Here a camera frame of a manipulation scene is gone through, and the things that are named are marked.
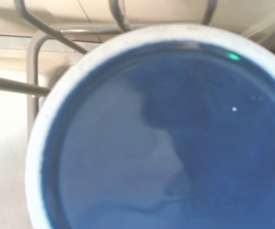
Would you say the dark blue ceramic mug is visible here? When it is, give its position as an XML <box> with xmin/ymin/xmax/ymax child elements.
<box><xmin>25</xmin><ymin>25</ymin><xmax>275</xmax><ymax>229</ymax></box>

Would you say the grey wire dishwasher rack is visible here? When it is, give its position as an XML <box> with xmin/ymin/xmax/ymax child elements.
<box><xmin>0</xmin><ymin>0</ymin><xmax>275</xmax><ymax>134</ymax></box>

